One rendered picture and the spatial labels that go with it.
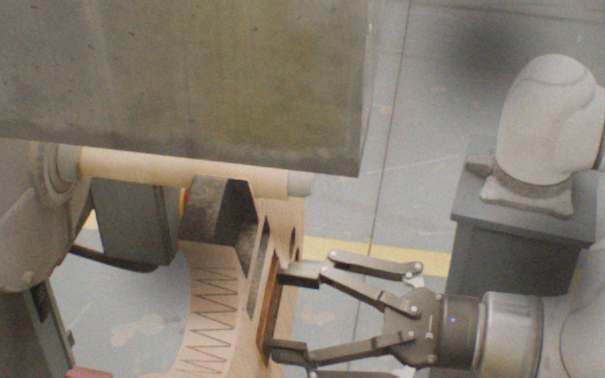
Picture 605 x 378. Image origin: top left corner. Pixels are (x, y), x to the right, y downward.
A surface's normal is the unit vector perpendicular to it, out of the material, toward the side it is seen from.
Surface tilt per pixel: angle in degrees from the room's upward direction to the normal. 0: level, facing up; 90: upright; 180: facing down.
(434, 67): 0
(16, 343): 90
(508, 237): 90
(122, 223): 90
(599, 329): 80
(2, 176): 86
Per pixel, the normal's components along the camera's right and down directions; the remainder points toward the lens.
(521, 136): -0.75, 0.39
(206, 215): -0.08, -0.42
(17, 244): 0.95, 0.23
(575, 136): -0.18, 0.48
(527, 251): -0.31, 0.60
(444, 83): 0.00, -0.78
